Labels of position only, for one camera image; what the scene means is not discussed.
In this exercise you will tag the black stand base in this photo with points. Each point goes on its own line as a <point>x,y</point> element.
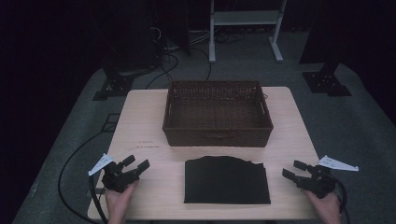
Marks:
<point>326,81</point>
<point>115,84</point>

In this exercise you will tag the white metal stand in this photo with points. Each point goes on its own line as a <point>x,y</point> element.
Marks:
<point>246,21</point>

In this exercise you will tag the black cloth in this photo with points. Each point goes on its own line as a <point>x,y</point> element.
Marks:
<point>226,181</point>

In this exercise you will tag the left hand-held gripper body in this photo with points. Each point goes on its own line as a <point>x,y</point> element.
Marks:
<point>113,179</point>

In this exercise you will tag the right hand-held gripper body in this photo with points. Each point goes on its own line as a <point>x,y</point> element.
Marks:
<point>322,180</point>

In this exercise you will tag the person's right hand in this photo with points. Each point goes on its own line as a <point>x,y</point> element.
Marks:
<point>325,207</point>

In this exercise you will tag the person's left hand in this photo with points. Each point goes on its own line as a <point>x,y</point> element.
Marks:
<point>120,203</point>

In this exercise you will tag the brown wicker basket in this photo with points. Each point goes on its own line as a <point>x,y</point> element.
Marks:
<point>217,115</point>

